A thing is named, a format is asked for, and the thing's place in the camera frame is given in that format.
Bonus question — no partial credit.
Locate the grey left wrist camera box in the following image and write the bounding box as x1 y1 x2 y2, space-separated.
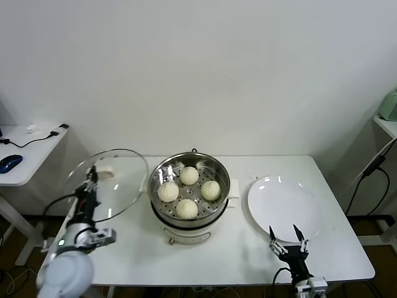
89 228 117 248

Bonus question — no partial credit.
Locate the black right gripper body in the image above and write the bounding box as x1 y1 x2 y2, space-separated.
278 247 314 279

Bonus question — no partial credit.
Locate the stainless steel steamer basket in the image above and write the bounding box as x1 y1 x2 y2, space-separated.
147 151 232 225

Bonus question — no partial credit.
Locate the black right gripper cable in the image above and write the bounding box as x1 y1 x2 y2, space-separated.
272 266 292 286

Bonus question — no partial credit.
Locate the white electric cooker pot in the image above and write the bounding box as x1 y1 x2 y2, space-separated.
138 173 240 246

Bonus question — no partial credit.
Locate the white steamed baozi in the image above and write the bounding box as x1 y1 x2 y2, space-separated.
180 166 200 185
157 182 179 202
201 181 221 201
176 199 199 220

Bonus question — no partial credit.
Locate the black hanging power cable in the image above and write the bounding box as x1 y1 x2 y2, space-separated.
344 167 390 217

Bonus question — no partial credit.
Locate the glass lid with white handle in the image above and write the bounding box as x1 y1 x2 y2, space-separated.
63 148 149 223

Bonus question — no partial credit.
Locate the black desk cable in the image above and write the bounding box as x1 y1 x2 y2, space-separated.
0 132 59 149

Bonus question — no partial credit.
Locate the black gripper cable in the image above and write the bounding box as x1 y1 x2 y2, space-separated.
42 194 78 218
272 266 292 286

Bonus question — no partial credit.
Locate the blue computer mouse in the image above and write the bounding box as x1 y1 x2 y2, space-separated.
0 155 23 174

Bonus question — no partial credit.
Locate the black power adapter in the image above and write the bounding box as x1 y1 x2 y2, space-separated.
362 155 386 176

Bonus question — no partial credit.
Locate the white hanging cable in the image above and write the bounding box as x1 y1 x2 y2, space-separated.
347 136 395 189

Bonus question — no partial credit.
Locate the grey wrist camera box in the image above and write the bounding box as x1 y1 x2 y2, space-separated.
310 277 329 290
89 228 117 248

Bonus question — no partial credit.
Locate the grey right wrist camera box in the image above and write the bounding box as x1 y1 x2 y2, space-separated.
310 277 329 290

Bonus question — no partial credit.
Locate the white round plate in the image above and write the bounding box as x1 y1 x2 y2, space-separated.
247 176 323 243

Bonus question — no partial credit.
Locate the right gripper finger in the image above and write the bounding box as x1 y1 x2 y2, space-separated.
269 225 288 255
293 224 310 254

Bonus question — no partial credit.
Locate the mint green appliance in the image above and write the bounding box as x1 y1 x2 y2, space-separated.
377 89 397 122

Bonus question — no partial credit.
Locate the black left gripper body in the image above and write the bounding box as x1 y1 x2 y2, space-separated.
76 187 100 215

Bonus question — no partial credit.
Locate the white side desk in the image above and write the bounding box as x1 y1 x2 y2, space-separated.
0 125 68 268

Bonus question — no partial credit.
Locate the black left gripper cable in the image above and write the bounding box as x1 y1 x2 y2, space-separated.
42 194 78 218

